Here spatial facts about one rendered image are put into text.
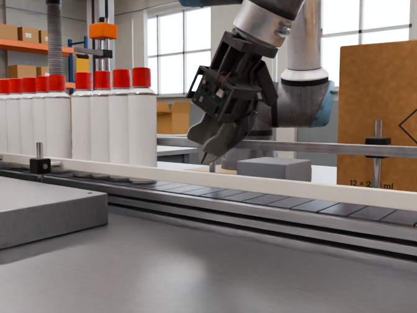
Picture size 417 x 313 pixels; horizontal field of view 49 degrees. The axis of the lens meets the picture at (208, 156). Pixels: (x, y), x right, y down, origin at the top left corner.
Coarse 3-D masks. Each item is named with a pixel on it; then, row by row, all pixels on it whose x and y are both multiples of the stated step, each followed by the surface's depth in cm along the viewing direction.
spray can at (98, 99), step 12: (96, 72) 86; (108, 72) 87; (96, 84) 86; (108, 84) 87; (96, 96) 86; (108, 96) 86; (96, 108) 86; (108, 108) 86; (96, 120) 86; (108, 120) 86; (96, 132) 86; (108, 132) 86; (96, 144) 86; (108, 144) 87; (96, 156) 87; (108, 156) 87
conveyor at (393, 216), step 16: (64, 176) 91; (176, 192) 72; (192, 192) 72; (208, 192) 72; (224, 192) 72; (240, 192) 72; (288, 208) 60; (304, 208) 60; (320, 208) 60; (336, 208) 60; (352, 208) 60; (368, 208) 60; (384, 208) 60; (400, 224) 52; (416, 224) 51
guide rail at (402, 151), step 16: (160, 144) 84; (176, 144) 81; (192, 144) 79; (240, 144) 73; (256, 144) 71; (272, 144) 69; (288, 144) 68; (304, 144) 66; (320, 144) 65; (336, 144) 63; (352, 144) 62
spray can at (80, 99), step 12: (84, 72) 89; (84, 84) 89; (72, 96) 89; (84, 96) 88; (72, 108) 89; (84, 108) 88; (72, 120) 90; (84, 120) 89; (72, 132) 90; (84, 132) 89; (84, 144) 89; (84, 156) 89
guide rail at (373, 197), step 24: (72, 168) 89; (96, 168) 84; (120, 168) 80; (144, 168) 76; (168, 168) 74; (264, 192) 63; (288, 192) 60; (312, 192) 58; (336, 192) 56; (360, 192) 54; (384, 192) 53; (408, 192) 52
